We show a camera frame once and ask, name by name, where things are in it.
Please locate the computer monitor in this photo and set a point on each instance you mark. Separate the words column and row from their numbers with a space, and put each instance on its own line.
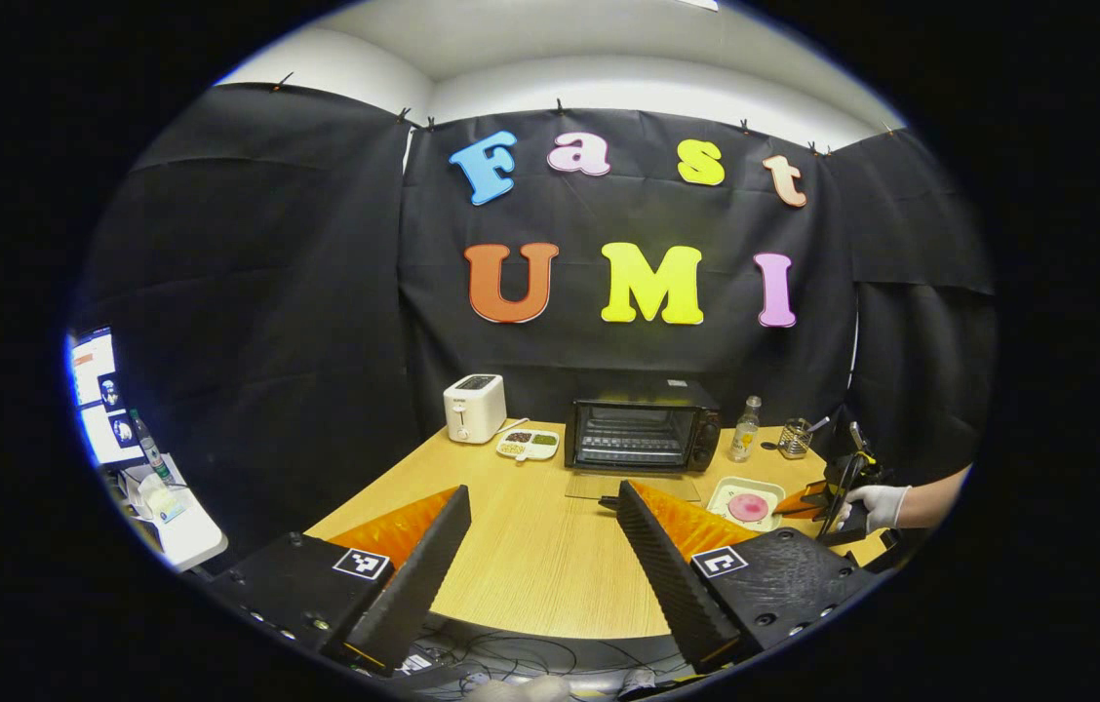
column 97, row 390

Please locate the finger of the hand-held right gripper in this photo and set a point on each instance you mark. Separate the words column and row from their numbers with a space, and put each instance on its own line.
column 813, row 490
column 799, row 509

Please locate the black electric oven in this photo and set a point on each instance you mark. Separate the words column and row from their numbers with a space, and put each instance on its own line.
column 706, row 429

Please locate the white divided snack tray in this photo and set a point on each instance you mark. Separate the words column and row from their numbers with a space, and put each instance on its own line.
column 529, row 446

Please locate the pink round food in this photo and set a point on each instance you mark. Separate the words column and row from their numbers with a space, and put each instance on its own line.
column 748, row 507

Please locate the white toaster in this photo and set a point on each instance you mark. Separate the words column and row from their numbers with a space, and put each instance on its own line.
column 474, row 409

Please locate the green plastic bottle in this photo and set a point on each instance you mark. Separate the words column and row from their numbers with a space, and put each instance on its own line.
column 150, row 450

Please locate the white side table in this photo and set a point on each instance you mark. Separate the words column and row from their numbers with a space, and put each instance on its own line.
column 194, row 531

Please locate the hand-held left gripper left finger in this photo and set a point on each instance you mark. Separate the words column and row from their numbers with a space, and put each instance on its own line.
column 423, row 575

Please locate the ceiling light panel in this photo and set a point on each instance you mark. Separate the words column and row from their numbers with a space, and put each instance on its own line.
column 698, row 4

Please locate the white square plate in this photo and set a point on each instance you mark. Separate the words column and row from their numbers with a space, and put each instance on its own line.
column 721, row 512

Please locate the black backdrop cloth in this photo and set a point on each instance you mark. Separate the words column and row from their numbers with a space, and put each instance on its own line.
column 316, row 292

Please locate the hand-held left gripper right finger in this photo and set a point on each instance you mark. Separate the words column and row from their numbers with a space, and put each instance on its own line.
column 662, row 575

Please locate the clear glass bottle yellow label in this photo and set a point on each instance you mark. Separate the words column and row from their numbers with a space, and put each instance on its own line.
column 744, row 439

